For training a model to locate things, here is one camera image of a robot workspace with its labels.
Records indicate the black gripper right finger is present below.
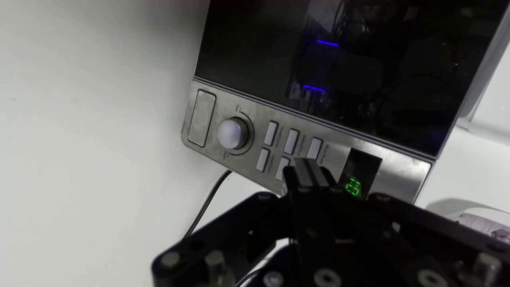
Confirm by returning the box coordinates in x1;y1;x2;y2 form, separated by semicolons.
311;158;510;287

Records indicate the black microwave power cable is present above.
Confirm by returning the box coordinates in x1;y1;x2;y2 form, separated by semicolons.
182;167;234;241

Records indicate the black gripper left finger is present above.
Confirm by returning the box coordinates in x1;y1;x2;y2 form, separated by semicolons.
150;156;320;287

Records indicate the silver microwave oven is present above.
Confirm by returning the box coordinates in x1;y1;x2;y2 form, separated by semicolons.
180;0;510;204

